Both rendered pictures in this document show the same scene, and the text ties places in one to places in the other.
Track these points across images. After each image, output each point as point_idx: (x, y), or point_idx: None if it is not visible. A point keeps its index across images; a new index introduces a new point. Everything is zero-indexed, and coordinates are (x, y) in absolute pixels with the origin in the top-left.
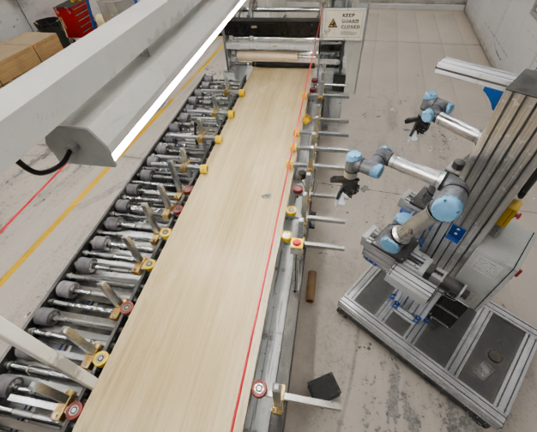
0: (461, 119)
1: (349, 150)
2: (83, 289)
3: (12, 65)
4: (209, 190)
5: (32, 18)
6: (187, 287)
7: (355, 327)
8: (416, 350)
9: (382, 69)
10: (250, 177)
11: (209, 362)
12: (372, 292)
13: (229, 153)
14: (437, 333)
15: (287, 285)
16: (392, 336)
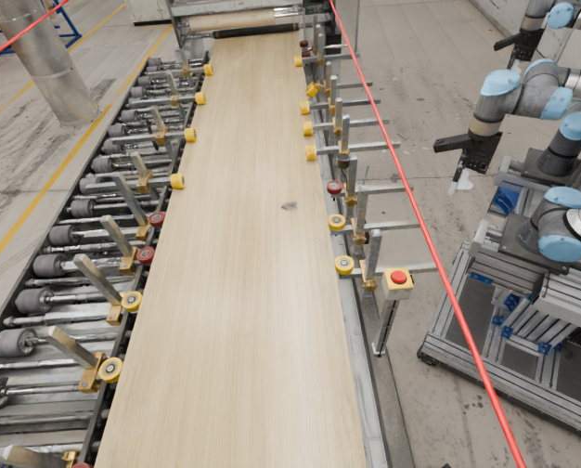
0: (479, 78)
1: (360, 134)
2: None
3: None
4: (194, 214)
5: None
6: (195, 401)
7: (450, 375)
8: (562, 397)
9: (367, 37)
10: (255, 182)
11: None
12: (465, 320)
13: (212, 151)
14: (576, 362)
15: (358, 344)
16: (520, 383)
